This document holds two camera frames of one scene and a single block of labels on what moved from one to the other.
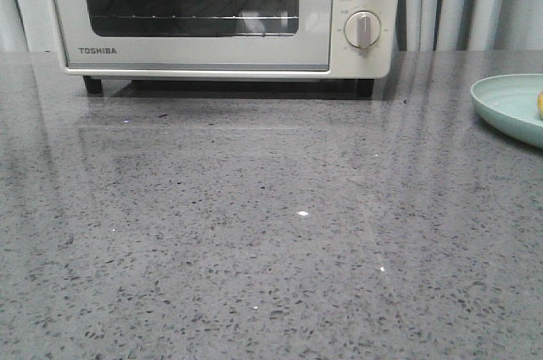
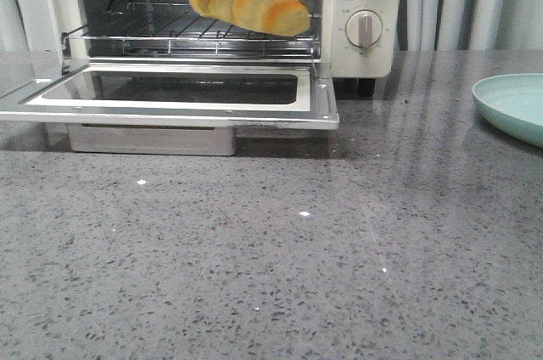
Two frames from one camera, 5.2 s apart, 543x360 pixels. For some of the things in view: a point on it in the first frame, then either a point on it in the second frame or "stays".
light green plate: x=509 y=103 stays
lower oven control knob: x=362 y=28 stays
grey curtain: x=450 y=2 stays
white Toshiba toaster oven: x=209 y=16 stays
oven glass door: x=193 y=13 → x=287 y=96
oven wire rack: x=194 y=14 → x=174 y=30
